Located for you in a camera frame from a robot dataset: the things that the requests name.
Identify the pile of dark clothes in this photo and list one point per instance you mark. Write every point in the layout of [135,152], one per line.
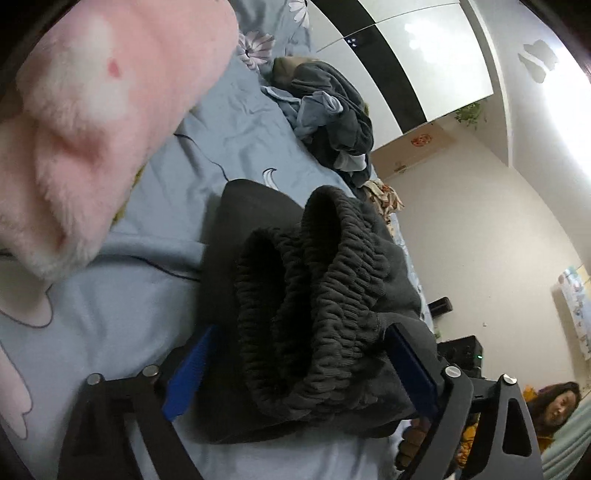
[327,114]

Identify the white black wardrobe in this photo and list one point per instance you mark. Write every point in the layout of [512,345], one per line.
[413,62]

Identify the olive knitted garment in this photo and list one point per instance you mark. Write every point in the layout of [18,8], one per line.
[122,209]

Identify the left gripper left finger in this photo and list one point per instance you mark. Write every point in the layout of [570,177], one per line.
[96,444]

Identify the green hanging plant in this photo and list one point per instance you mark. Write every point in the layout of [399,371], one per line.
[471,115]

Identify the person in yellow top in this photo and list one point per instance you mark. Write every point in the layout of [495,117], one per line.
[550,408]

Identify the beige patterned garment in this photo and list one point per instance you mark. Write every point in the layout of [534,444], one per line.
[384,198]

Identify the black box on floor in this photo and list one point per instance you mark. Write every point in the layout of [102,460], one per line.
[440,307]

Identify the dark grey sweatpants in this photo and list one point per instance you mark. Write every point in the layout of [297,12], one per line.
[298,298]

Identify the person's right hand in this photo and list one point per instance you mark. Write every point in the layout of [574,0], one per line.
[411,442]

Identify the pink fluffy blanket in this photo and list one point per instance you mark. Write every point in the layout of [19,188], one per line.
[94,100]

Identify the blue floral duvet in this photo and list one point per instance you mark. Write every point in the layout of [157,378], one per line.
[138,299]

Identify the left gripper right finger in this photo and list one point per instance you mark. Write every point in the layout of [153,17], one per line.
[505,445]

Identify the wooden door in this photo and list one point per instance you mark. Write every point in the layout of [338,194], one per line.
[411,149]

